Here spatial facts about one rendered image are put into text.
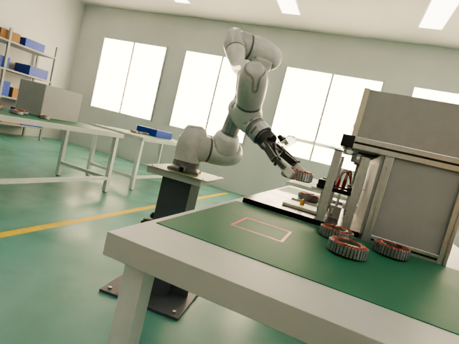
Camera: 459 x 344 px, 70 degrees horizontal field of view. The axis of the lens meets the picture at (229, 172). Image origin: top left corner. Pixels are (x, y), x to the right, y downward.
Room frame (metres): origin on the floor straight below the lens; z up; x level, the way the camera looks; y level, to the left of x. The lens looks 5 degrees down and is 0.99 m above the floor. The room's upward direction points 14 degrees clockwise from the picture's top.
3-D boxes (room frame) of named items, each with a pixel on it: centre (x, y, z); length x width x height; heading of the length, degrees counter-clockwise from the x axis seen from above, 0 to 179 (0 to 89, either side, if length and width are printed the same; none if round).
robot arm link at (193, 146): (1.94, 0.25, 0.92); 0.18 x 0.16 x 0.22; 112
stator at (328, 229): (1.11, -0.41, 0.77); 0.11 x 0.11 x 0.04
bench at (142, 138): (5.44, 1.34, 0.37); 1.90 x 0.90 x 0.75; 161
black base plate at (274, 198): (1.60, -0.41, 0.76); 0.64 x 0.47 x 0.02; 161
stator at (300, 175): (1.17, -0.24, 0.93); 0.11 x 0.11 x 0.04
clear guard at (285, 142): (1.41, -0.34, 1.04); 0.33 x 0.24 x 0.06; 71
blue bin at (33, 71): (6.78, 4.43, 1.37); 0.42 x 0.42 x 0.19; 72
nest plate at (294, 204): (1.49, -0.36, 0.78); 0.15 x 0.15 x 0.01; 71
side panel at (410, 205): (1.16, -0.67, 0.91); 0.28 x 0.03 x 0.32; 71
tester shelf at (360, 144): (1.50, -0.70, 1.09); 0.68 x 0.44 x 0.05; 161
